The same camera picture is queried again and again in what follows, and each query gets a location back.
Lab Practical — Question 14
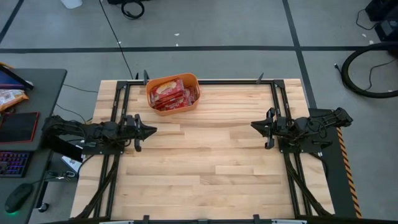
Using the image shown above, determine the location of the black aluminium rig frame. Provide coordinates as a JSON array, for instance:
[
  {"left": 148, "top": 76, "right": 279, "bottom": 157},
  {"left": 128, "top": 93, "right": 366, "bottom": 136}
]
[{"left": 40, "top": 79, "right": 398, "bottom": 224}]

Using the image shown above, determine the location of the large black hoop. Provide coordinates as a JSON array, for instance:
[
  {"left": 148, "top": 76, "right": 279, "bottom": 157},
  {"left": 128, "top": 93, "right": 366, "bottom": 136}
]
[{"left": 341, "top": 42, "right": 398, "bottom": 100}]

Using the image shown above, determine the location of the black cable coil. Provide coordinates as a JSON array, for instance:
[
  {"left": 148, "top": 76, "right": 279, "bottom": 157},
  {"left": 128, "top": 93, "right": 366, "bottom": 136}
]
[{"left": 120, "top": 1, "right": 146, "bottom": 20}]

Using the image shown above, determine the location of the white floor object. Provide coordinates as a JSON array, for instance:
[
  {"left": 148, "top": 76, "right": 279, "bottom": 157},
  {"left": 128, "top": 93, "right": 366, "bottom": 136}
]
[{"left": 60, "top": 0, "right": 83, "bottom": 9}]

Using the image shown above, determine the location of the black floor equipment box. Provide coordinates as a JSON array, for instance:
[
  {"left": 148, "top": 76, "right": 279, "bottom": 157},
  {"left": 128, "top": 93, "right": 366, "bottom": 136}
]
[{"left": 107, "top": 0, "right": 150, "bottom": 5}]

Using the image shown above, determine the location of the backlit black keyboard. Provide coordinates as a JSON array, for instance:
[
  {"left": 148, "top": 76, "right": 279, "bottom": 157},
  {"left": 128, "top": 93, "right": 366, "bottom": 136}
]
[{"left": 0, "top": 151, "right": 32, "bottom": 179}]

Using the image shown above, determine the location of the dark tablet screen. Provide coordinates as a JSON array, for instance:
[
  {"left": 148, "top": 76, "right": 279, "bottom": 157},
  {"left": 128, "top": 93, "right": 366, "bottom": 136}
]
[{"left": 0, "top": 63, "right": 35, "bottom": 91}]

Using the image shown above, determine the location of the black floor cable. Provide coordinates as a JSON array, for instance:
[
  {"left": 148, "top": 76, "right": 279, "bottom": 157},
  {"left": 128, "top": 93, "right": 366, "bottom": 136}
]
[{"left": 98, "top": 0, "right": 135, "bottom": 80}]

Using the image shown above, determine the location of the orange plastic basket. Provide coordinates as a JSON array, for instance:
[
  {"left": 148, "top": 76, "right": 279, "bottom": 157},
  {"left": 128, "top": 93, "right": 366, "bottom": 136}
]
[{"left": 145, "top": 72, "right": 201, "bottom": 117}]

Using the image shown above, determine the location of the black hazard-striped base plate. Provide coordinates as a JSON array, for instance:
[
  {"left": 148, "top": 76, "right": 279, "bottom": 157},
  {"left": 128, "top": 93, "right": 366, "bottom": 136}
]
[{"left": 307, "top": 107, "right": 363, "bottom": 219}]

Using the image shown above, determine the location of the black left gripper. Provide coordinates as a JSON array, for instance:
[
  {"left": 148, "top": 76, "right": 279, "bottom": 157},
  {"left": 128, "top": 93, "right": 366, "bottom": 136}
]
[{"left": 119, "top": 113, "right": 158, "bottom": 153}]

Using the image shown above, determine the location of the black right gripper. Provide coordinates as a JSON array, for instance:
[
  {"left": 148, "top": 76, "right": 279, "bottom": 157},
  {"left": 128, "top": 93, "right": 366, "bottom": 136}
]
[{"left": 250, "top": 107, "right": 292, "bottom": 150}]

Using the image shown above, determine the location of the red butter popcorn bag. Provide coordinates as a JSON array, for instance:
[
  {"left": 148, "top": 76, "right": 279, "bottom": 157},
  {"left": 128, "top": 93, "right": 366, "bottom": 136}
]
[
  {"left": 150, "top": 77, "right": 185, "bottom": 108},
  {"left": 182, "top": 86, "right": 198, "bottom": 107},
  {"left": 154, "top": 98, "right": 195, "bottom": 112}
]

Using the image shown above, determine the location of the white card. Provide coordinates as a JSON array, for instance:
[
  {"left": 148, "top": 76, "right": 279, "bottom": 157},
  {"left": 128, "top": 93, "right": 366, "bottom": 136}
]
[{"left": 61, "top": 155, "right": 82, "bottom": 174}]

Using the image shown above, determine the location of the black computer mouse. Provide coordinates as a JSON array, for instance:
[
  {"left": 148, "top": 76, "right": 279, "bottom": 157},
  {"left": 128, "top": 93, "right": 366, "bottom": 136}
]
[{"left": 4, "top": 182, "right": 34, "bottom": 215}]

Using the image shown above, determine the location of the red-edged black pad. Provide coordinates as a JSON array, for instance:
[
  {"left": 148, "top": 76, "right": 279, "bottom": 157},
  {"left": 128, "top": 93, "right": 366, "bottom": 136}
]
[{"left": 0, "top": 111, "right": 40, "bottom": 144}]

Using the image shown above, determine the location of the dark grey desk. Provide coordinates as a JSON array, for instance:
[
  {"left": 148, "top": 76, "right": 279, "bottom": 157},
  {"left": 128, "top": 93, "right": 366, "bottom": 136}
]
[{"left": 0, "top": 68, "right": 68, "bottom": 224}]

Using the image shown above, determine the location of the orange snack bag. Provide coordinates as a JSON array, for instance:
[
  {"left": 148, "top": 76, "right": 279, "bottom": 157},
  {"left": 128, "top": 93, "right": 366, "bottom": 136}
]
[{"left": 0, "top": 89, "right": 30, "bottom": 112}]

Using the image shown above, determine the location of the black equipment case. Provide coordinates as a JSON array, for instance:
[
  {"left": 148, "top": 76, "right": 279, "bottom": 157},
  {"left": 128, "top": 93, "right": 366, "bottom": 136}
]
[{"left": 365, "top": 0, "right": 398, "bottom": 43}]

